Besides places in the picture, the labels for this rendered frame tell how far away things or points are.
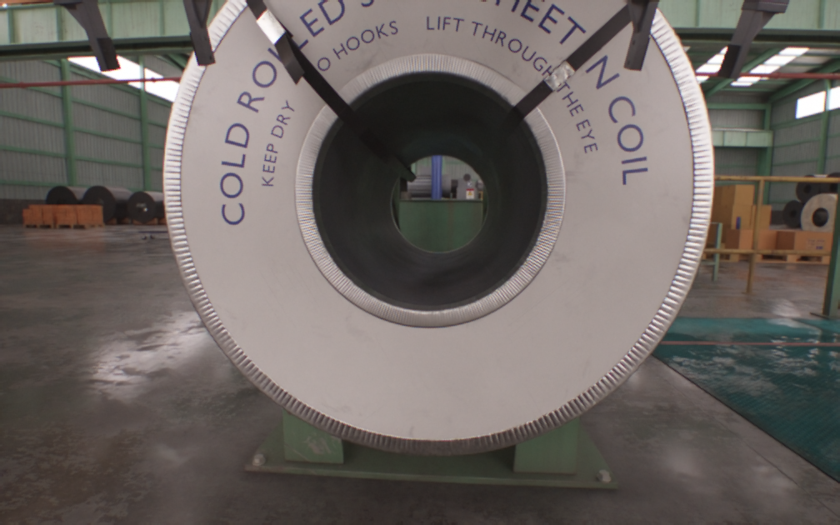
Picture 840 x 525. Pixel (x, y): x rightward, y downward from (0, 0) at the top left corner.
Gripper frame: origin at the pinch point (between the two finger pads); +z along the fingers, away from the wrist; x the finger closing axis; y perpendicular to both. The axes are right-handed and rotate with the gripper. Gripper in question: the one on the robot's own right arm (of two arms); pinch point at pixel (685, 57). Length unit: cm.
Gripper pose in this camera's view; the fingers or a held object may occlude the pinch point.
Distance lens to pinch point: 69.4
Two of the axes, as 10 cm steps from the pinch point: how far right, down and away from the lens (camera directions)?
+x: 10.0, 0.5, 0.2
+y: -0.1, 5.2, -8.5
